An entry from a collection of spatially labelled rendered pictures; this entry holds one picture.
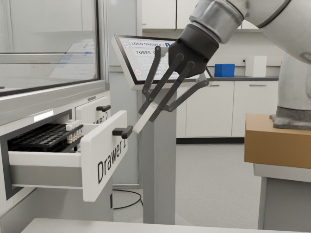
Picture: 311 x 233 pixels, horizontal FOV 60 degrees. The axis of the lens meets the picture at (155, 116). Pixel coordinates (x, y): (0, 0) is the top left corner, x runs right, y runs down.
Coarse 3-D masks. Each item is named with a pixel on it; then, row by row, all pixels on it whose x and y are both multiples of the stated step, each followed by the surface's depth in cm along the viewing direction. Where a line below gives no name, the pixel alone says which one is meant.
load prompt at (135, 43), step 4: (132, 40) 137; (136, 40) 139; (140, 40) 140; (132, 44) 135; (136, 44) 137; (140, 44) 138; (144, 44) 140; (148, 44) 141; (152, 44) 143; (156, 44) 144; (160, 44) 146; (164, 44) 148; (168, 44) 149
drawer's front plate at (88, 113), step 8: (88, 104) 81; (96, 104) 88; (104, 104) 97; (80, 112) 75; (88, 112) 80; (96, 112) 88; (104, 112) 97; (88, 120) 81; (96, 120) 88; (104, 120) 97
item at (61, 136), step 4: (76, 128) 62; (80, 128) 64; (64, 132) 58; (68, 132) 58; (72, 132) 60; (56, 136) 55; (60, 136) 55; (64, 136) 56; (48, 140) 52; (52, 140) 52; (56, 140) 52; (60, 140) 54; (40, 144) 49; (44, 144) 49; (48, 144) 49; (52, 144) 50
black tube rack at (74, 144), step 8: (40, 128) 63; (48, 128) 63; (56, 128) 63; (64, 128) 62; (16, 136) 56; (24, 136) 56; (32, 136) 55; (40, 136) 55; (48, 136) 55; (8, 144) 50; (16, 144) 50; (24, 144) 50; (32, 144) 50; (56, 144) 59; (64, 144) 59; (72, 144) 60; (48, 152) 54; (56, 152) 54; (64, 152) 56
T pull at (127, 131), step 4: (116, 128) 57; (120, 128) 57; (124, 128) 57; (128, 128) 57; (132, 128) 59; (112, 132) 56; (116, 132) 55; (120, 132) 55; (124, 132) 53; (128, 132) 54; (124, 136) 53; (128, 136) 54
